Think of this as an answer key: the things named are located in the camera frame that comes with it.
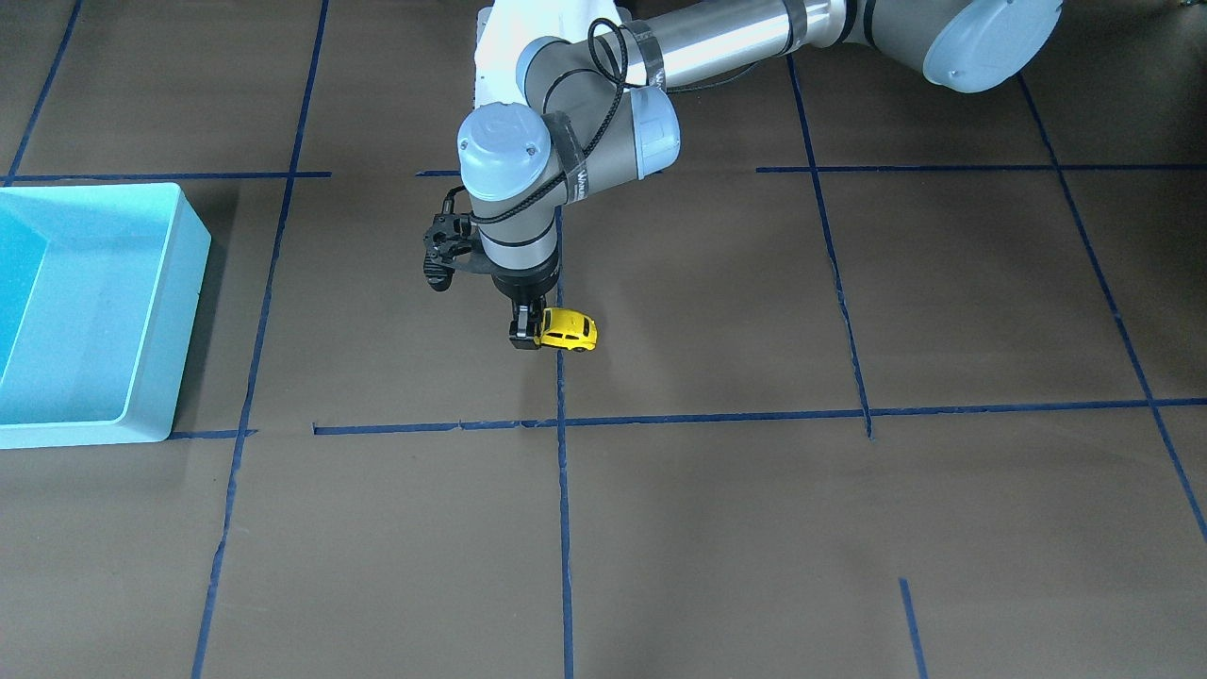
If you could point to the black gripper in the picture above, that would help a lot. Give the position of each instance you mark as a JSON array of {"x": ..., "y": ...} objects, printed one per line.
[{"x": 525, "y": 284}]

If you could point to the light blue plastic bin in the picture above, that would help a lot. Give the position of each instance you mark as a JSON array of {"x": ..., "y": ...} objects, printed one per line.
[{"x": 100, "y": 289}]

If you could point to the white camera stand base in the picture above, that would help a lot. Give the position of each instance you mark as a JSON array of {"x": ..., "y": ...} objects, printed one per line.
[{"x": 504, "y": 28}]

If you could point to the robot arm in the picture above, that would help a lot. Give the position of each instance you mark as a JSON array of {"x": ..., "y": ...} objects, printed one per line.
[{"x": 574, "y": 97}]

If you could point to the yellow beetle toy car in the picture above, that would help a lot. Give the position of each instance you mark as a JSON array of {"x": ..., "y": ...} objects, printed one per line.
[{"x": 567, "y": 329}]

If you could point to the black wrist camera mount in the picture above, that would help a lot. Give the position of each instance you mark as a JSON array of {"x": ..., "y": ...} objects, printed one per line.
[{"x": 452, "y": 245}]

